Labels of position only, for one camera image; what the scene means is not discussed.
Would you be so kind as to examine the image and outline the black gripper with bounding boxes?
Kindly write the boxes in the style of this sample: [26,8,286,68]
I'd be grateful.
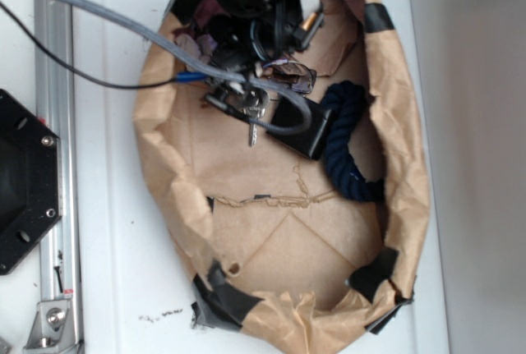
[208,0,304,71]

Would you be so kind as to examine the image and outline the silver key bunch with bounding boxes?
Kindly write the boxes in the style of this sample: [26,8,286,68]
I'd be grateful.
[204,84,270,147]

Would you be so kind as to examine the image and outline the black rectangular box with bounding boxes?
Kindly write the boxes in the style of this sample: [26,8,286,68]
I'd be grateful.
[265,98,333,161]

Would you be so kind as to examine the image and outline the brown paper bag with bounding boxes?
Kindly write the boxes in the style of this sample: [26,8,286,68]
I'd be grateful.
[133,0,430,353]

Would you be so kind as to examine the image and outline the grey braided cable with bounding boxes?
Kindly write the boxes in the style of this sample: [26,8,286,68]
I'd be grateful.
[0,0,313,136]

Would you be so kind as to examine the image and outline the navy blue rope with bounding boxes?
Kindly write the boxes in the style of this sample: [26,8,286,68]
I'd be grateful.
[320,81,385,205]

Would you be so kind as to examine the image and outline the black cable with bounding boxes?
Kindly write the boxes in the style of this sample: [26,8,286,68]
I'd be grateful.
[0,0,182,91]

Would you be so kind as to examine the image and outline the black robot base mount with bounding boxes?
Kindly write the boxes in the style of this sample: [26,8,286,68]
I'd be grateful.
[1,90,61,276]

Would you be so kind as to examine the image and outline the aluminium extrusion rail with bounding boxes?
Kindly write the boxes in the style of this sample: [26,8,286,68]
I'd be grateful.
[22,0,85,354]

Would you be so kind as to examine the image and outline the silver corner bracket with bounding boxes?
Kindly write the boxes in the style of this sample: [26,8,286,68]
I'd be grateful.
[23,299,78,353]

